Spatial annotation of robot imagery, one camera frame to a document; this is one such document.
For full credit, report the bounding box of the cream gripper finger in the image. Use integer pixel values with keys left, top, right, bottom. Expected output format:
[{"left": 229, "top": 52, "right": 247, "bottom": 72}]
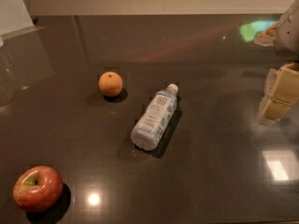
[
  {"left": 257, "top": 96, "right": 291, "bottom": 126},
  {"left": 264, "top": 63, "right": 299, "bottom": 105}
]

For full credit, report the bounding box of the blue plastic water bottle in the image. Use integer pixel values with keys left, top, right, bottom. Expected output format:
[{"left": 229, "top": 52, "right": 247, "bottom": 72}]
[{"left": 131, "top": 84, "right": 178, "bottom": 151}]

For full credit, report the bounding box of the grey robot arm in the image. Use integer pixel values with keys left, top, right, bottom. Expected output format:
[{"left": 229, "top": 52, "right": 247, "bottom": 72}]
[{"left": 254, "top": 0, "right": 299, "bottom": 126}]

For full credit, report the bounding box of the orange fruit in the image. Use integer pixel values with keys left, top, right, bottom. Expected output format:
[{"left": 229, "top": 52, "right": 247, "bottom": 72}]
[{"left": 98, "top": 72, "right": 123, "bottom": 97}]

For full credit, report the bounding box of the red apple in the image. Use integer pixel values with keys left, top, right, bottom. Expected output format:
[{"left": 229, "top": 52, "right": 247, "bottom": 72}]
[{"left": 13, "top": 165, "right": 64, "bottom": 213}]

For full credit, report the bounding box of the clear glass jar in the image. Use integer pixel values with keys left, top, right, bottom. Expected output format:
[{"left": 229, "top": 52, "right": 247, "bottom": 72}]
[{"left": 0, "top": 37, "right": 15, "bottom": 106}]

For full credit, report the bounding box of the white slanted panel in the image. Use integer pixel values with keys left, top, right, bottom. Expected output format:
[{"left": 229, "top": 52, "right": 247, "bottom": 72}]
[{"left": 0, "top": 0, "right": 38, "bottom": 40}]

